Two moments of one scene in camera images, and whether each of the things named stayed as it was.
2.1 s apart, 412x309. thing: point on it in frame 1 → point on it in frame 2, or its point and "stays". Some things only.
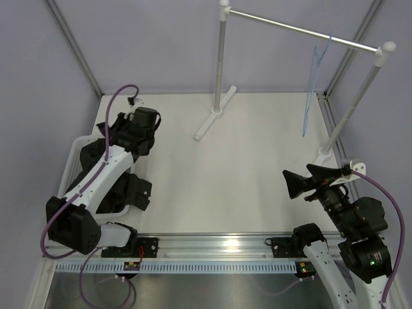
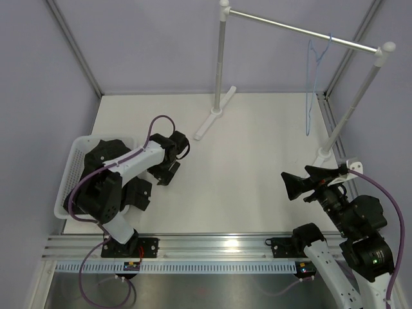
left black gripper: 121,120 → 165,176
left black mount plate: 143,247 stays
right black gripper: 297,184 stays
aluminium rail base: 192,246 stays
